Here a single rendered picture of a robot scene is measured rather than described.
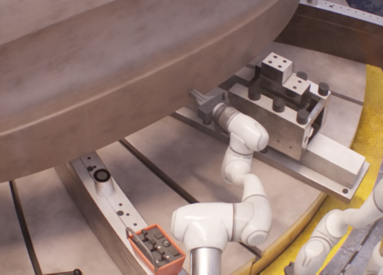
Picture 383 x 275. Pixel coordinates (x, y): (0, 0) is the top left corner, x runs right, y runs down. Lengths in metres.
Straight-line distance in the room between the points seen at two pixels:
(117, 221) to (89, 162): 0.35
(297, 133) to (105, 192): 0.96
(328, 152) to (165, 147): 0.87
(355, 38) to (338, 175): 1.23
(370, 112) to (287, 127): 1.36
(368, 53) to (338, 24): 0.32
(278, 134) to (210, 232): 1.15
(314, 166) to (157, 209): 0.82
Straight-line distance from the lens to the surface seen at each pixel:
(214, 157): 3.10
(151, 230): 2.17
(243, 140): 2.33
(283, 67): 2.85
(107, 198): 2.43
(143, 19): 2.33
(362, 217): 1.60
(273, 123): 2.87
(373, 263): 1.96
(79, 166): 2.56
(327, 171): 2.98
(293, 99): 2.87
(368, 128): 3.92
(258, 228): 1.84
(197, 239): 1.82
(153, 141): 3.17
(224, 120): 2.38
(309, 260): 1.84
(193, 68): 2.46
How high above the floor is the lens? 2.53
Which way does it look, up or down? 43 degrees down
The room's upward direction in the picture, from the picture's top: 1 degrees clockwise
